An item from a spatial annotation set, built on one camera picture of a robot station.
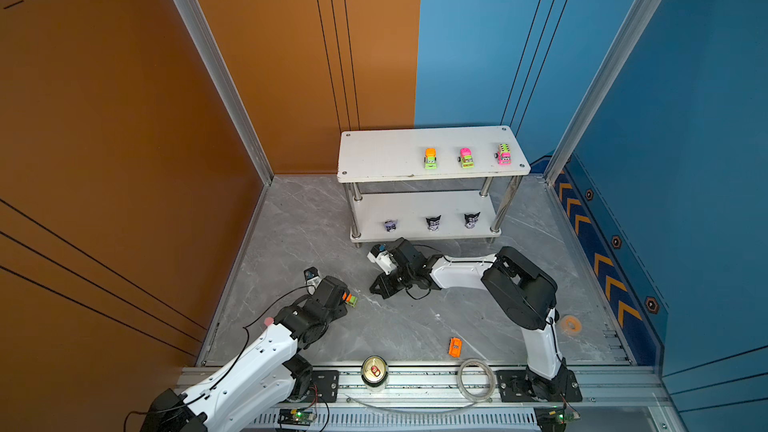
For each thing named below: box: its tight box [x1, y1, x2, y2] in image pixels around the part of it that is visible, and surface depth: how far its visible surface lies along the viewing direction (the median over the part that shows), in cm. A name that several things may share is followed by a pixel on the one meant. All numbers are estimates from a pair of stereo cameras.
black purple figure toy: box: [464, 211, 481, 229], surface depth 96 cm
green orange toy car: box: [424, 147, 437, 170], surface depth 76 cm
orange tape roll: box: [560, 315, 583, 335], surface depth 84 cm
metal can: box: [361, 355, 389, 392], surface depth 68 cm
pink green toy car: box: [458, 147, 475, 169], surface depth 76 cm
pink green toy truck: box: [494, 143, 512, 166], surface depth 76 cm
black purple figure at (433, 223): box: [426, 214, 442, 232], surface depth 96 cm
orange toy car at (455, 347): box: [448, 337, 463, 358], surface depth 79 cm
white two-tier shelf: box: [337, 126, 531, 248], surface depth 84 cm
